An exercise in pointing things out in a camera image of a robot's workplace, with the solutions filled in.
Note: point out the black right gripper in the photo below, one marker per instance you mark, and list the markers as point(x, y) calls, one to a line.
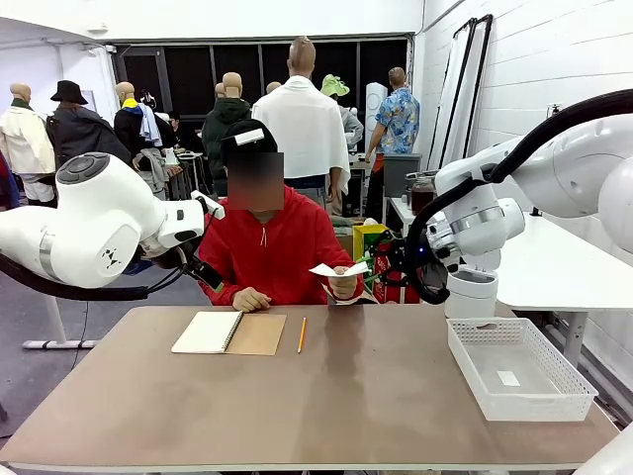
point(398, 262)

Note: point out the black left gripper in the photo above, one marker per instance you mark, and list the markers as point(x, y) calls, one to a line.
point(173, 258)

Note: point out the white paper sheet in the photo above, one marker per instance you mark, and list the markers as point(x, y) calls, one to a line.
point(324, 269)

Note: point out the spiral notebook brown cover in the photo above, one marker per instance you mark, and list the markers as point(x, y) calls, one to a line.
point(257, 334)

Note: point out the yellow pencil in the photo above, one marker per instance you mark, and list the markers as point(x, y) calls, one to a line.
point(301, 335)

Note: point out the person's right forearm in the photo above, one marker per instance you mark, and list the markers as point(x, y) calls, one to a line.
point(225, 298)

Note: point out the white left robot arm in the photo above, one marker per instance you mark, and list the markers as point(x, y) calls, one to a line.
point(99, 218)

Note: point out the person's left hand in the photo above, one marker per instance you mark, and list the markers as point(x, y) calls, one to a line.
point(342, 284)

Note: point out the person's right hand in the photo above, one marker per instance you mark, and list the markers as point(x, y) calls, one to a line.
point(251, 300)

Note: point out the green paper bag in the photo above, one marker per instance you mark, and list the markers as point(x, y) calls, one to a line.
point(367, 245)

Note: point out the red paper bag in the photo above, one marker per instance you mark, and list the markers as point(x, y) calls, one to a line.
point(383, 296)

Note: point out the brown cardboard box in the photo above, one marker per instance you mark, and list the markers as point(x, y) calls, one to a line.
point(345, 247)

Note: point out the grey-green cloth bundle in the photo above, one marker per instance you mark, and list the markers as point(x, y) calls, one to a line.
point(346, 225)

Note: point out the small white side table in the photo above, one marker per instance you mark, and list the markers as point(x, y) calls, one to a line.
point(398, 208)

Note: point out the person in red hoodie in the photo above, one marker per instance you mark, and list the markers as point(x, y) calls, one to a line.
point(277, 257)

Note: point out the glass jar dark liquid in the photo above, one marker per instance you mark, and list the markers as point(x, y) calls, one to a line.
point(420, 198)

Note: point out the grey cabinet box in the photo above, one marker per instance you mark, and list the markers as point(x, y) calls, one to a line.
point(400, 173)

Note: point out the white round trash bin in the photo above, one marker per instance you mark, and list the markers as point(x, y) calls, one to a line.
point(470, 297)

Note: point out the background work table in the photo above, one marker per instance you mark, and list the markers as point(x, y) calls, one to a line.
point(190, 168)

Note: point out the black baseball cap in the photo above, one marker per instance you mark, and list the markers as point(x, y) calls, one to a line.
point(247, 148)

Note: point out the mannequin in floral shirt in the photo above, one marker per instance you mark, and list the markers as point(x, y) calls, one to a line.
point(398, 123)

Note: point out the mannequin in dark puffer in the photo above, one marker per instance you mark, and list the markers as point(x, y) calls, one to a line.
point(217, 133)

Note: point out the background person in black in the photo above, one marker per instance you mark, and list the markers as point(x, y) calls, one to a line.
point(175, 128)

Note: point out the white tower fan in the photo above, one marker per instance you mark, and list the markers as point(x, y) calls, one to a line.
point(375, 106)

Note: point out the mannequin in white cape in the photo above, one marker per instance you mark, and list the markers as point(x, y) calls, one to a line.
point(306, 114)

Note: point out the mannequin with yellow collar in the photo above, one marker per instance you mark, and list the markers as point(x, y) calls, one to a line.
point(131, 128)

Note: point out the white label sticker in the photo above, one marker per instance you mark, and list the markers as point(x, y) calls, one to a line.
point(508, 378)

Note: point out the mannequin with green hat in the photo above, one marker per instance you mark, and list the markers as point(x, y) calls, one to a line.
point(335, 85)

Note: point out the black framed white panel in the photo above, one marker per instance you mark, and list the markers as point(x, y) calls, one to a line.
point(452, 99)
point(477, 99)

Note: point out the bare mannequin head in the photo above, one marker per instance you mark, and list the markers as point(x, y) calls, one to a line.
point(273, 87)
point(219, 90)

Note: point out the mannequin with black hat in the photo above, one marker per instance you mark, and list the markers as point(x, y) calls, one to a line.
point(84, 128)

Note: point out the white plastic mesh basket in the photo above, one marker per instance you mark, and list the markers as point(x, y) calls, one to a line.
point(539, 403)

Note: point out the mannequin in cream jacket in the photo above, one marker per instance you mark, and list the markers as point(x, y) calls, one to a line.
point(27, 133)

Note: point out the black tripod stand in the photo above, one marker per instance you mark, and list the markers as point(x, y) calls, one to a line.
point(555, 109)

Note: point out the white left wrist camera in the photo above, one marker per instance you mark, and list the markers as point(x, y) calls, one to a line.
point(210, 205)

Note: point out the dark window wall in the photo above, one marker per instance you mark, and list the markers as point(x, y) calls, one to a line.
point(190, 79)

